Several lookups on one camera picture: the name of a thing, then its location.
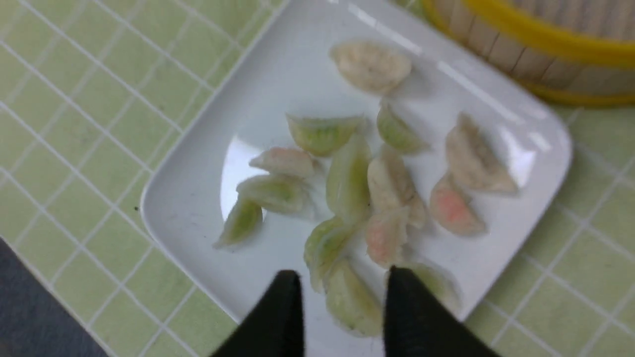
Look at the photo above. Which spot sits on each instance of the bamboo steamer with yellow rims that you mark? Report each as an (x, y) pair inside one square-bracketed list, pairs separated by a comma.
[(576, 52)]

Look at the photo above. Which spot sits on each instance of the white dumpling middle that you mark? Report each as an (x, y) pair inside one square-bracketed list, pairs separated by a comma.
[(391, 186)]

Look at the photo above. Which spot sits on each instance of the large white dumpling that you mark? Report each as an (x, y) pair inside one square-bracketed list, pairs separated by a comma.
[(370, 66)]

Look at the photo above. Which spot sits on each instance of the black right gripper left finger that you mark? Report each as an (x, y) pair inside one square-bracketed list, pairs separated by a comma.
[(275, 326)]

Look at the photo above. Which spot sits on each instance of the white square plate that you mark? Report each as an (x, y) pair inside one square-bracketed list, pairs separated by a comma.
[(289, 72)]

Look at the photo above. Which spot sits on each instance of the green dumpling slim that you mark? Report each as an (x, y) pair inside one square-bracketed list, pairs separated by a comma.
[(323, 247)]

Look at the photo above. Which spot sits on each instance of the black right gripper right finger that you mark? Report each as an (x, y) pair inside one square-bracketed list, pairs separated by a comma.
[(416, 324)]

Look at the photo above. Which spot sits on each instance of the white dumpling top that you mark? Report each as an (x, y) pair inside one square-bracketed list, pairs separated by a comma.
[(471, 160)]

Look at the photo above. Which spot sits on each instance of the green checkered tablecloth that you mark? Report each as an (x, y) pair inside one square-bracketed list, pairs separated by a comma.
[(95, 92)]

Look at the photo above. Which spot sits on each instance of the pink dumpling bottom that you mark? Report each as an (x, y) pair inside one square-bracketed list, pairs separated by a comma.
[(386, 234)]

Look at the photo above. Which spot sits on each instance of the green dumpling pale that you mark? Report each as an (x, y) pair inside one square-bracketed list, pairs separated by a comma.
[(276, 193)]

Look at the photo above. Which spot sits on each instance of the pink dumpling small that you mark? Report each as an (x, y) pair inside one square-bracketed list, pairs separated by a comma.
[(285, 161)]

